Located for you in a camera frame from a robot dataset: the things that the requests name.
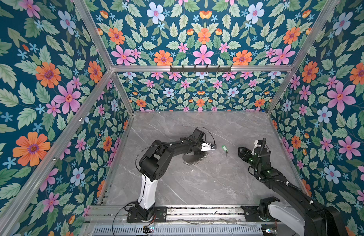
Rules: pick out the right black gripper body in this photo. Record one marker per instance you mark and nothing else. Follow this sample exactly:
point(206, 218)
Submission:
point(248, 153)

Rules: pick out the green-capped key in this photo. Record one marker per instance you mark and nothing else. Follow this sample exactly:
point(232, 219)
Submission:
point(225, 150)

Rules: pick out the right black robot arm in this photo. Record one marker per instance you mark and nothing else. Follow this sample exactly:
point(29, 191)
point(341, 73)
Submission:
point(302, 214)

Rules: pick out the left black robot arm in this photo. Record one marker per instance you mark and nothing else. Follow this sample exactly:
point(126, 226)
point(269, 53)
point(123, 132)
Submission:
point(154, 164)

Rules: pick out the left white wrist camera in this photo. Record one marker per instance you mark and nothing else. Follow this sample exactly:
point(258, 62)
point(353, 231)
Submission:
point(208, 147)

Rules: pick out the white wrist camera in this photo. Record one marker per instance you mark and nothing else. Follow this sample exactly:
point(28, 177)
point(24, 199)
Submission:
point(257, 144)
point(208, 147)

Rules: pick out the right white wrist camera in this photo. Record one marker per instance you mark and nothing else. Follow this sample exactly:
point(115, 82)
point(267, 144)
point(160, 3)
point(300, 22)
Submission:
point(257, 144)

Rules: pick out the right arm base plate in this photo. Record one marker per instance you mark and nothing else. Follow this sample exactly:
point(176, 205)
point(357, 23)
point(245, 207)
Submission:
point(251, 213)

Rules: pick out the black wall hook rack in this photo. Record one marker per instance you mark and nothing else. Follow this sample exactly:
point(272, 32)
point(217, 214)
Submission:
point(204, 68)

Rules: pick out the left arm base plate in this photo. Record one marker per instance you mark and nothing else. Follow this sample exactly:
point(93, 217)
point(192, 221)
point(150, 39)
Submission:
point(140, 215)

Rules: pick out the aluminium mounting rail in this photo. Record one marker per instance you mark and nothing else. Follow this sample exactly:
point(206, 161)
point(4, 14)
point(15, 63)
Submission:
point(230, 214)

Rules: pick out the white slotted cable duct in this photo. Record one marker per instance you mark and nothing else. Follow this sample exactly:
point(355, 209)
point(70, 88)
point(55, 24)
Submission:
point(178, 230)

